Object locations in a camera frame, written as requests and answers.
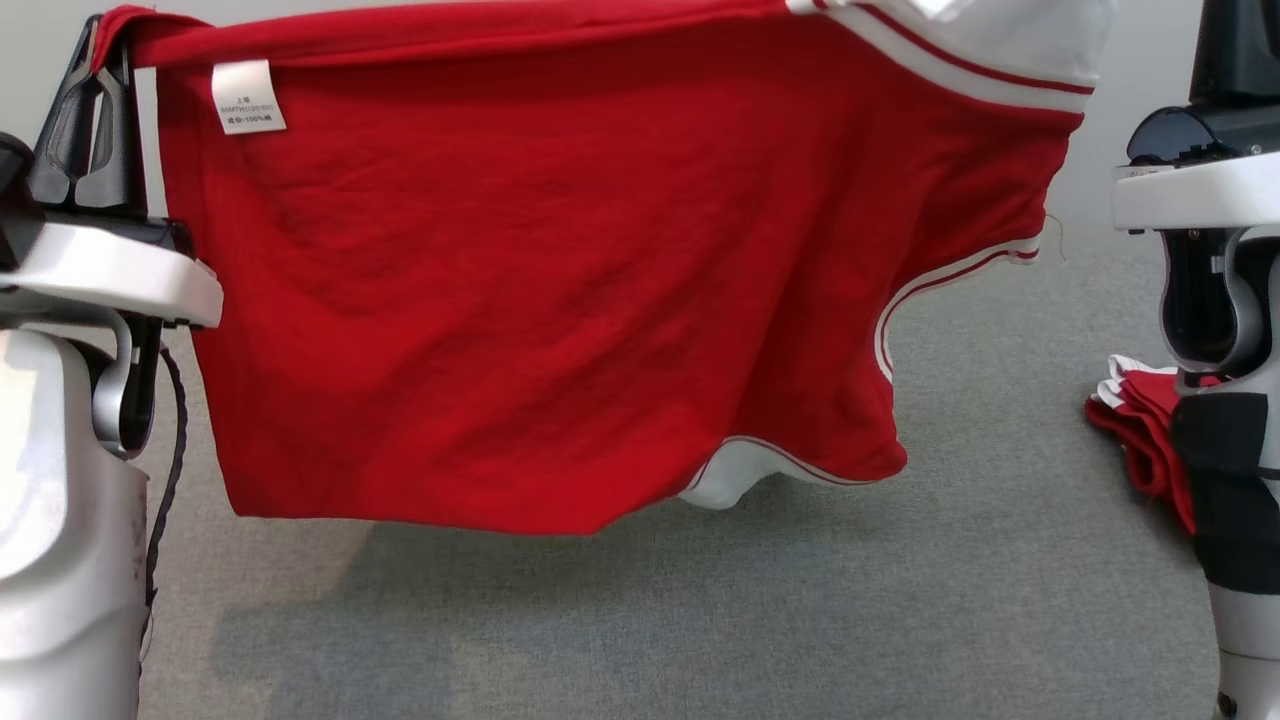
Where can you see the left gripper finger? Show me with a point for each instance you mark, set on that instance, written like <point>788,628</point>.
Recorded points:
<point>125,170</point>
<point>45,185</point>

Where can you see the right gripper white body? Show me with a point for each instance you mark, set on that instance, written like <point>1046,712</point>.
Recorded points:
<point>1200,190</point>

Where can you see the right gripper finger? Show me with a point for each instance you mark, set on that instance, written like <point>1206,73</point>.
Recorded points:
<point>1263,50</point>
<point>1222,55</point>

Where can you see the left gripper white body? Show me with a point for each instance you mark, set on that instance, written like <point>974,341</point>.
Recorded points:
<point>110,270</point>

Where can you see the red shorts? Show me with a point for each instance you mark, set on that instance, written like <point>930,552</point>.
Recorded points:
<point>1145,440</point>

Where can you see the red shirt with white trim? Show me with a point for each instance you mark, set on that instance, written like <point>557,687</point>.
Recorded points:
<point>550,300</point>

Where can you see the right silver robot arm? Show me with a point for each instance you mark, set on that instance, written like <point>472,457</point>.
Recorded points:
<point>1235,480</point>

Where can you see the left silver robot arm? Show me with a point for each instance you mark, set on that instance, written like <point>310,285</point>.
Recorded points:
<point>60,560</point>

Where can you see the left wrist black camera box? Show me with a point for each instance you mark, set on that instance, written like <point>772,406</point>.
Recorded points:
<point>15,210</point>

